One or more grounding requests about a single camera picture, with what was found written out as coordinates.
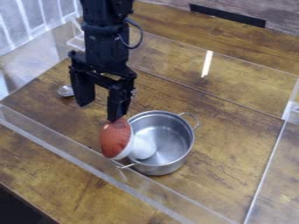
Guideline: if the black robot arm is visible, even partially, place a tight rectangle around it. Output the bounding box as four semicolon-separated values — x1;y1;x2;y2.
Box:
70;0;137;122

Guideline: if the clear acrylic enclosure wall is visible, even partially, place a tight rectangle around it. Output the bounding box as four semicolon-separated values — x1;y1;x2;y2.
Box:
0;3;299;224

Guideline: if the black bar at table edge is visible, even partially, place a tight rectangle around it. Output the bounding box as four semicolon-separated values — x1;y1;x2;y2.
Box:
190;3;268;28

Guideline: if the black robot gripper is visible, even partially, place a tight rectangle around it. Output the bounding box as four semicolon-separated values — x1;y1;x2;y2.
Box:
70;22;138;122

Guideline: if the silver metal pot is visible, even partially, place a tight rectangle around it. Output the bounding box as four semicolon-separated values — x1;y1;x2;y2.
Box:
113;110;201;176

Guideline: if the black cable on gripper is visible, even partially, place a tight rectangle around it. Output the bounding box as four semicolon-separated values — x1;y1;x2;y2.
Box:
117;17;146;51

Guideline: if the spoon with green handle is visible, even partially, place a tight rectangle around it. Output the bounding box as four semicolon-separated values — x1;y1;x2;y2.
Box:
58;85;75;97

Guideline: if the red toy mushroom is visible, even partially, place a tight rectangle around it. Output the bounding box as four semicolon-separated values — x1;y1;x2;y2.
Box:
98;117;158;161

